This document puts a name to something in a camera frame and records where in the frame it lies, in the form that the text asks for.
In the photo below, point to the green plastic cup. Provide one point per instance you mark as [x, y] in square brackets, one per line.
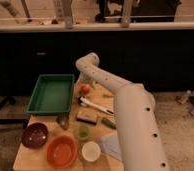
[82, 132]

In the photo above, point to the yellow banana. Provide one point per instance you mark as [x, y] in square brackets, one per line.
[108, 95]

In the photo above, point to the dark wooden brush block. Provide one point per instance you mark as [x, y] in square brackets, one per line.
[87, 118]

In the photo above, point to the green plastic tray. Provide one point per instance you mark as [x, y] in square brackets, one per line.
[52, 95]

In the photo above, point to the orange bowl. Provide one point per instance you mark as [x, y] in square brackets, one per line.
[62, 152]

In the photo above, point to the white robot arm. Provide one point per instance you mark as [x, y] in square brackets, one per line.
[139, 138]

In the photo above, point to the black office chair base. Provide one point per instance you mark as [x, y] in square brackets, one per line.
[10, 100]

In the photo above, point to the green chili pepper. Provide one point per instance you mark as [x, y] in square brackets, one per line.
[108, 123]

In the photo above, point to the small glass cup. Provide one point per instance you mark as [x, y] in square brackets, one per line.
[63, 121]

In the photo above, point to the white handled kitchen tool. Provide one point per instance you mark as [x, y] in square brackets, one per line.
[85, 102]

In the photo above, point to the small red orange apple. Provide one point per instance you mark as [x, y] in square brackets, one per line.
[85, 88]

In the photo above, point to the dark purple bowl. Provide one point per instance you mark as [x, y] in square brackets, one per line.
[35, 135]

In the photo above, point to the light blue folded cloth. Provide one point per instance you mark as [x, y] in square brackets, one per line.
[109, 145]

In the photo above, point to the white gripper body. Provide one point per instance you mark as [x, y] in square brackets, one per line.
[86, 80]

